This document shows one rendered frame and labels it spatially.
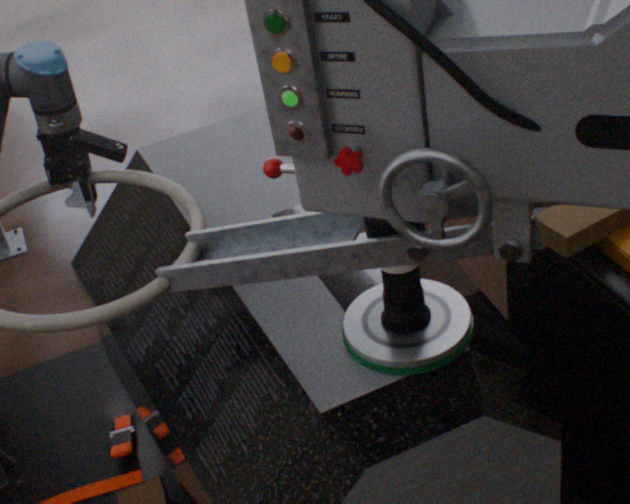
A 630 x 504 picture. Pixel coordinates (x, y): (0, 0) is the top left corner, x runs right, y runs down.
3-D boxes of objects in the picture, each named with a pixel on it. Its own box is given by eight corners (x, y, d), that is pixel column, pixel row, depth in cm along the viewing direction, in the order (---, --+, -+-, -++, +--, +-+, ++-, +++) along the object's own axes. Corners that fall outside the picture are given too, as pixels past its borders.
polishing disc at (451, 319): (456, 374, 136) (456, 369, 135) (327, 359, 143) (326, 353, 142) (481, 289, 151) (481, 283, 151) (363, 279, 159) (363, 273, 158)
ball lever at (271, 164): (316, 174, 128) (313, 155, 127) (308, 186, 126) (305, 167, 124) (270, 170, 131) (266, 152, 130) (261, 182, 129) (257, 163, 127)
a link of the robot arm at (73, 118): (79, 92, 179) (75, 114, 171) (85, 113, 182) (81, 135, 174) (35, 98, 178) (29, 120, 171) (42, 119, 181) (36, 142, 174)
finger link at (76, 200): (71, 220, 188) (60, 180, 184) (98, 216, 189) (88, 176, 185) (69, 226, 186) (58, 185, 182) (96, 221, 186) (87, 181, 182)
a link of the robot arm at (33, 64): (23, 37, 172) (69, 37, 170) (40, 94, 180) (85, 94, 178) (1, 58, 165) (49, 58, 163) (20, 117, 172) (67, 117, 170)
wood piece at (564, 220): (604, 199, 185) (604, 179, 182) (640, 218, 178) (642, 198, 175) (531, 236, 179) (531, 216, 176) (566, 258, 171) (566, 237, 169)
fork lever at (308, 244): (564, 188, 131) (555, 159, 129) (540, 265, 118) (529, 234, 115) (208, 242, 168) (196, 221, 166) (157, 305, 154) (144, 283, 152)
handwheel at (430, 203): (509, 217, 118) (506, 118, 109) (492, 261, 111) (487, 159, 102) (403, 207, 124) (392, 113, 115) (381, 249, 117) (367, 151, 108)
